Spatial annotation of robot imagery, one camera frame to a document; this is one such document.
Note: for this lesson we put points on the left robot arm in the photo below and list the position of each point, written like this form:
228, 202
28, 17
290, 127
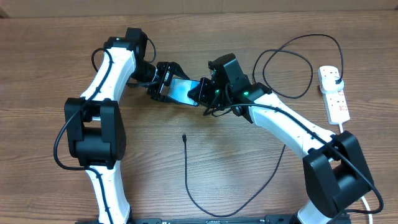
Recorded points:
93, 122

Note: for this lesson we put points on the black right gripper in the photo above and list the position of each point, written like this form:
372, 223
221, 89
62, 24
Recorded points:
201, 94

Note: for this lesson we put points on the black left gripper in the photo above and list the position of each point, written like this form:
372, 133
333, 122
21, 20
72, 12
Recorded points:
169, 68

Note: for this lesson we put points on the Samsung Galaxy smartphone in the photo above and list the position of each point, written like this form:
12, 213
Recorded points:
179, 89

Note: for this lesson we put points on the white power strip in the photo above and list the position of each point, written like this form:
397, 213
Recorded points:
335, 103

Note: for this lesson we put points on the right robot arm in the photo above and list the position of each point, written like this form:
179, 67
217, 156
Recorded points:
335, 170

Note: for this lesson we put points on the white charger plug adapter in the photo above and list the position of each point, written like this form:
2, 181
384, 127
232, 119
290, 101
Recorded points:
331, 85

